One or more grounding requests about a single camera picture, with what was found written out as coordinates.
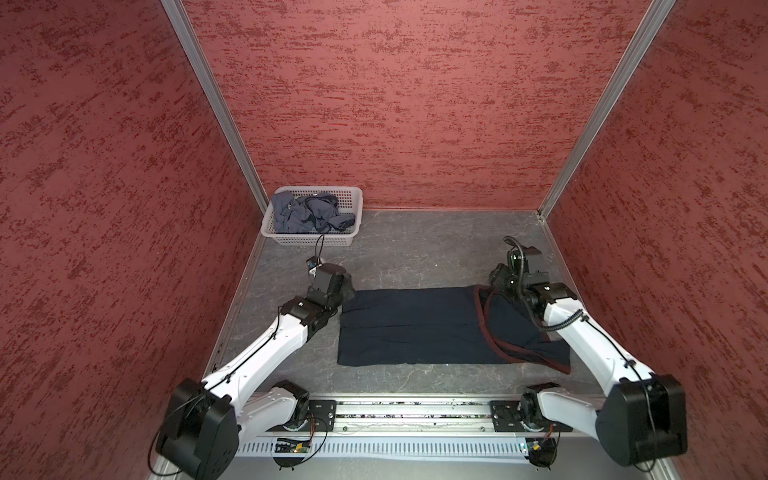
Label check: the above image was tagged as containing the aluminium front rail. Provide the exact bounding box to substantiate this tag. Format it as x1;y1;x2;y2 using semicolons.
334;398;494;434

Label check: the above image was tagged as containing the corner aluminium profile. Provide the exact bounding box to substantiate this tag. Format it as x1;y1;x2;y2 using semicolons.
538;0;676;223
161;0;268;213

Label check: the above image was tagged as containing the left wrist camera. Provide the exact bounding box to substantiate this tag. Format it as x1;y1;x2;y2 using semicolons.
306;255;323;274

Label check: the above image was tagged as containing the grey-blue tank top in basket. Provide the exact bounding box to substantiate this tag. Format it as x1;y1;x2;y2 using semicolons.
271;192;356;234

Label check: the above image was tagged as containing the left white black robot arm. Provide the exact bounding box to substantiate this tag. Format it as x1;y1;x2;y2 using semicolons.
149;258;355;479

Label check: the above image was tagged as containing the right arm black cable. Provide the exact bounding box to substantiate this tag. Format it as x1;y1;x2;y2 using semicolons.
502;235;586;333

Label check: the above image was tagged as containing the left corner aluminium profile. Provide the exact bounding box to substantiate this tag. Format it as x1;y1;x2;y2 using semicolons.
161;0;268;213

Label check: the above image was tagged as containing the circuit board with wires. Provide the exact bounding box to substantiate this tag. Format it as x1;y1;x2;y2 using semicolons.
526;438;559;469
272;438;314;469

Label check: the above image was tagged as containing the right circuit board with wires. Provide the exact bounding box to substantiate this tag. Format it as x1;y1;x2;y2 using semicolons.
526;438;559;469

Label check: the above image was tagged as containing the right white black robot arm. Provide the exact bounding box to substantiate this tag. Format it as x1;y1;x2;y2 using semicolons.
489;261;688;466

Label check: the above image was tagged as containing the navy tank top red trim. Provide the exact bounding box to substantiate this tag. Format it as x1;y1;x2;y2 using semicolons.
337;285;572;374

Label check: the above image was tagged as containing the white plastic laundry basket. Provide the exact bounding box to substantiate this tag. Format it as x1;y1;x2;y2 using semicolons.
260;186;364;247

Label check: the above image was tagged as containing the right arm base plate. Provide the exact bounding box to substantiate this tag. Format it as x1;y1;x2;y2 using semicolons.
490;398;573;434

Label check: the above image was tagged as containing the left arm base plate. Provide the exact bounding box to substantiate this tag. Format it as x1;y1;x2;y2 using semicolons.
299;399;338;432

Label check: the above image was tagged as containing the left circuit board with wires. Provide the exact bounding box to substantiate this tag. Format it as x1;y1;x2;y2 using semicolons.
272;438;314;469

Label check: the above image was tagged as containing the white slotted cable duct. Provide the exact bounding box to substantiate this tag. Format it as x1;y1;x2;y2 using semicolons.
236;436;529;463

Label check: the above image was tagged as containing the right corner aluminium profile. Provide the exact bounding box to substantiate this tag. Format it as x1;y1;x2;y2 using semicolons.
538;0;676;223

